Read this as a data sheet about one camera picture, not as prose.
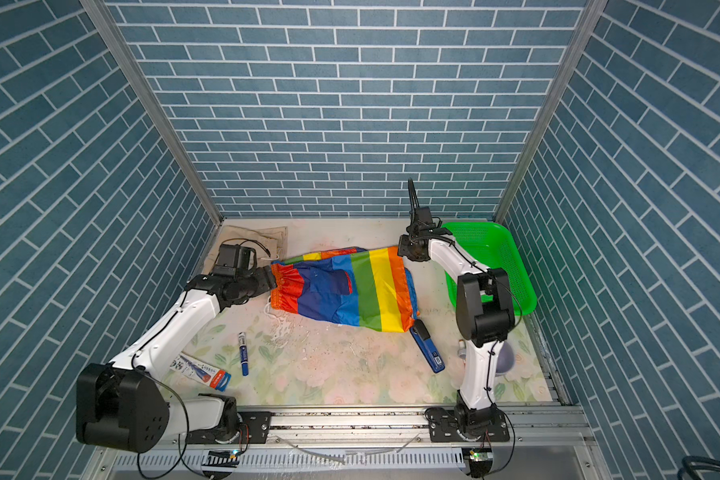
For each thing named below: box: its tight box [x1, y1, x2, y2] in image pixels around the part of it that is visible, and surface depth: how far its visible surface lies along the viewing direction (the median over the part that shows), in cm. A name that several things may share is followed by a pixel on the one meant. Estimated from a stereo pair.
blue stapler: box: [409, 319, 445, 374], surface depth 86 cm
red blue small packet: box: [170, 353, 232, 392], surface depth 82 cm
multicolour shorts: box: [271, 246, 420, 333], surface depth 97 cm
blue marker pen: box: [238, 331, 249, 377], surface depth 86 cm
